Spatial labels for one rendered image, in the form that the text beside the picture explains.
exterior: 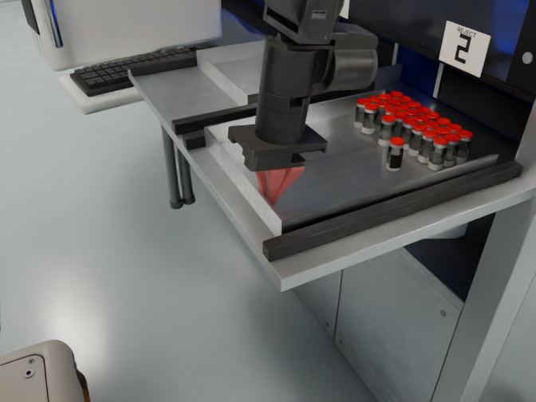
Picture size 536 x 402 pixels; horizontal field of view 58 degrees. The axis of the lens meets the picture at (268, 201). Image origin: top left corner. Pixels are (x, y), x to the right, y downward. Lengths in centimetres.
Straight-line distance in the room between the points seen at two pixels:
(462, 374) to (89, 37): 115
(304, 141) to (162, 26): 93
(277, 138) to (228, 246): 140
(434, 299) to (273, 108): 61
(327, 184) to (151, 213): 152
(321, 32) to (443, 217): 29
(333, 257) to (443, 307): 47
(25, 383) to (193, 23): 101
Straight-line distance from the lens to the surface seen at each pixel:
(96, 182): 241
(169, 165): 173
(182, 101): 94
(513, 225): 82
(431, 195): 66
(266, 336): 161
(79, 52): 138
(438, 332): 105
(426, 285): 102
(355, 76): 56
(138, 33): 142
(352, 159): 75
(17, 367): 134
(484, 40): 78
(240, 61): 112
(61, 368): 130
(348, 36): 55
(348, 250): 58
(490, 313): 92
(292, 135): 54
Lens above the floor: 126
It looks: 36 degrees down
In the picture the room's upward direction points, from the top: straight up
